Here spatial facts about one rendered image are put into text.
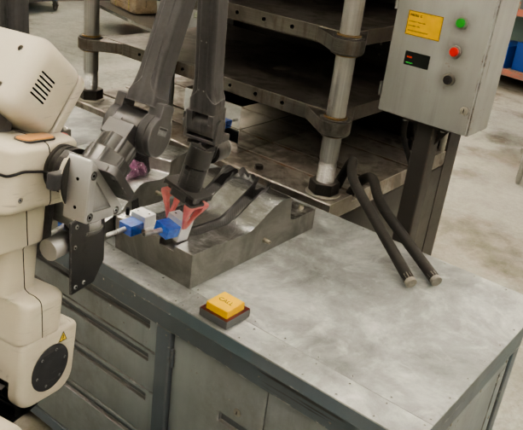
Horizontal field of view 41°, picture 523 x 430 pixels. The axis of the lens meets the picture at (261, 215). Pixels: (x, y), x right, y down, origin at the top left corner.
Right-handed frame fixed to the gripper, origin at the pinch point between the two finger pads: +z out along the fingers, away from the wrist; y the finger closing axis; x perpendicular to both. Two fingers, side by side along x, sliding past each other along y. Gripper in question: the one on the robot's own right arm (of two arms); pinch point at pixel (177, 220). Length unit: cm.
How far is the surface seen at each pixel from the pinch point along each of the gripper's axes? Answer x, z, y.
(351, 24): -67, -46, 12
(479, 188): -342, 55, 19
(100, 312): -2.3, 39.2, 15.3
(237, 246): -14.8, 5.1, -9.2
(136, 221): 1.7, 6.1, 10.0
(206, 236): -8.0, 3.8, -4.1
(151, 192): -22.1, 11.7, 27.0
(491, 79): -88, -46, -26
